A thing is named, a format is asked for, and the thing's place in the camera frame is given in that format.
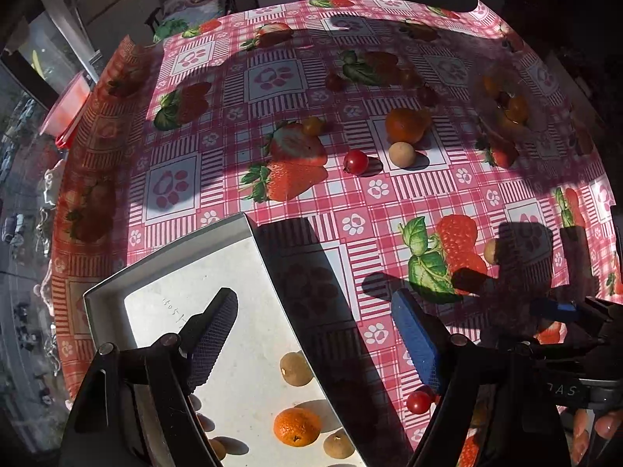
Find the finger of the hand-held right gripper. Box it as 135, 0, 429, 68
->
530, 300, 585, 324

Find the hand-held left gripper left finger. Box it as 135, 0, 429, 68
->
58, 288, 238, 467

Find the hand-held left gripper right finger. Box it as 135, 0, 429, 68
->
392, 289, 572, 467

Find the white cardboard box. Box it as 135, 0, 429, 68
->
83, 213, 371, 467

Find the orange mandarin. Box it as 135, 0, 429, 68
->
385, 108, 424, 144
506, 96, 529, 123
273, 407, 322, 447

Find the clear glass bowl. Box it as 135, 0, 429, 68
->
470, 56, 560, 142

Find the person's right hand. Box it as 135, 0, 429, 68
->
572, 409, 623, 465

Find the red checked fruit-print tablecloth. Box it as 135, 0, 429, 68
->
49, 0, 623, 467

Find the patterned chair cushion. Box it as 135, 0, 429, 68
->
156, 0, 229, 25

